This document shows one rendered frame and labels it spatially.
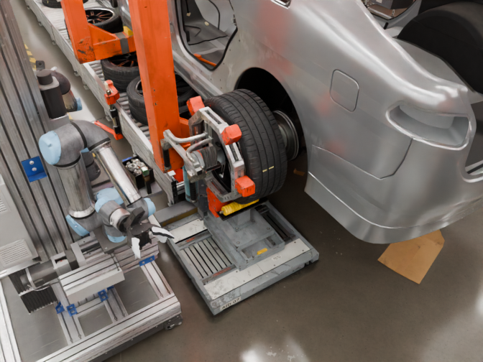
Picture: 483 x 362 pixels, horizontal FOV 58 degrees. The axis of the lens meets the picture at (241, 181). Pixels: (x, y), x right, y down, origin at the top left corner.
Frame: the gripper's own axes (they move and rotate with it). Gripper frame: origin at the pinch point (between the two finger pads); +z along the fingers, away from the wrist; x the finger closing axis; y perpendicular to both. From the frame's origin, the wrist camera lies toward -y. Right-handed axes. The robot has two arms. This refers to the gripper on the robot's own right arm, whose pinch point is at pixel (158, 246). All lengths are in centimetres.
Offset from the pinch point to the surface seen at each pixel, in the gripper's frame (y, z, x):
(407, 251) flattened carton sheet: 98, 38, -189
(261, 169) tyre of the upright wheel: 20, -26, -90
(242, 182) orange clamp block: 25, -30, -79
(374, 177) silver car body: -5, 32, -94
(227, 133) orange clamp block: -1, -41, -76
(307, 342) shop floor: 113, 28, -86
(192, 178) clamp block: 23, -47, -59
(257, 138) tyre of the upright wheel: 4, -33, -91
